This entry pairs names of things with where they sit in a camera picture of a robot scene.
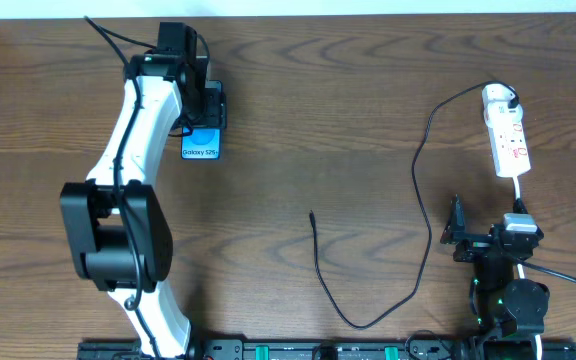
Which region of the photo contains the black charging cable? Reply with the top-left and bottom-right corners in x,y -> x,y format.
308,80 -> 521,331

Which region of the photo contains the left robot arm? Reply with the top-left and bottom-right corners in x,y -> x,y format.
60,52 -> 226,359

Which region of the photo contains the white charger adapter plug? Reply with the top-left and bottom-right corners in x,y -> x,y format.
482,83 -> 520,109

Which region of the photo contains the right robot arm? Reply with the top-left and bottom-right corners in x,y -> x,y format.
440,197 -> 550,359

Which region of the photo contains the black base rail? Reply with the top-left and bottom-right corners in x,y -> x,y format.
75,337 -> 576,360

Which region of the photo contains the white power strip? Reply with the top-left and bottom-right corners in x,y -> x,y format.
483,101 -> 531,178

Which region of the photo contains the blue Galaxy smartphone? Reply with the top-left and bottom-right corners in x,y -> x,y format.
181,81 -> 227,160

